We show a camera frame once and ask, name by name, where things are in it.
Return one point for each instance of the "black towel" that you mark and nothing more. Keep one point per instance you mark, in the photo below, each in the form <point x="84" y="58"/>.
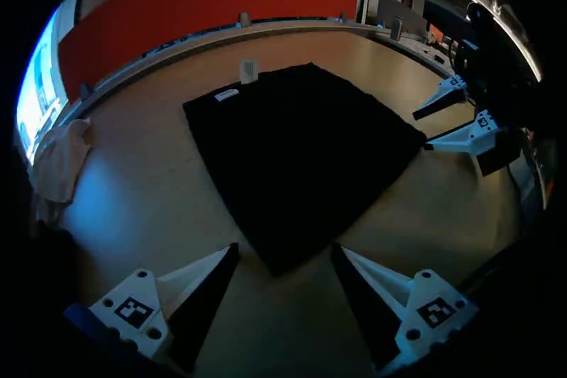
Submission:
<point x="292" y="152"/>

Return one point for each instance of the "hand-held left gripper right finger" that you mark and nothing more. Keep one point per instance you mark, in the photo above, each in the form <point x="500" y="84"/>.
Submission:
<point x="421" y="302"/>

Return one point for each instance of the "heap of white towels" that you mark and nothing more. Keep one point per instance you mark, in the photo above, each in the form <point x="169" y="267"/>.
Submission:
<point x="60" y="165"/>

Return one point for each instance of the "red desk screen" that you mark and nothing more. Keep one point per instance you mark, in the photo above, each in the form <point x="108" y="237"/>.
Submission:
<point x="199" y="19"/>

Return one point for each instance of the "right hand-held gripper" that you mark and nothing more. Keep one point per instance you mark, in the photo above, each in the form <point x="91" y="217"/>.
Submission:
<point x="496" y="81"/>

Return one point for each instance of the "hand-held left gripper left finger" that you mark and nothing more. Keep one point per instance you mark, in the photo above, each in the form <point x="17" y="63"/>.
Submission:
<point x="146" y="294"/>

